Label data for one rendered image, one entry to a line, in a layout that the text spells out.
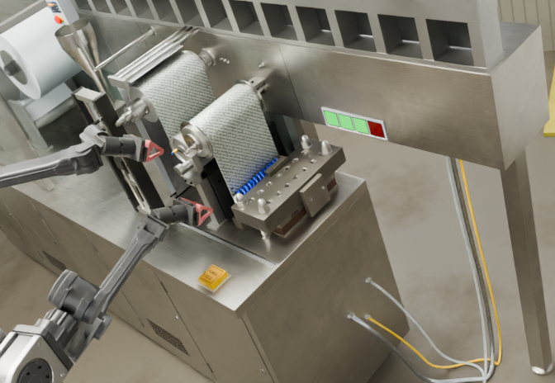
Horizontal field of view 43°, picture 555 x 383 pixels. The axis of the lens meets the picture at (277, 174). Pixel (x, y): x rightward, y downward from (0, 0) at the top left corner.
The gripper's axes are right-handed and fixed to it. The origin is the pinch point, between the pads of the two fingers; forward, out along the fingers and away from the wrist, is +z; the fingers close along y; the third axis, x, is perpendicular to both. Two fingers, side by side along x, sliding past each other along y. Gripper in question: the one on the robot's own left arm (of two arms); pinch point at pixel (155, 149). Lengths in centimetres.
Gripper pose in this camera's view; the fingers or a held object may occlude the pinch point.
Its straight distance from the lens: 223.8
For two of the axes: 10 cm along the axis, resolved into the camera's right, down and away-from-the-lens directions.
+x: 1.8, -9.8, -1.3
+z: 7.0, 0.4, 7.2
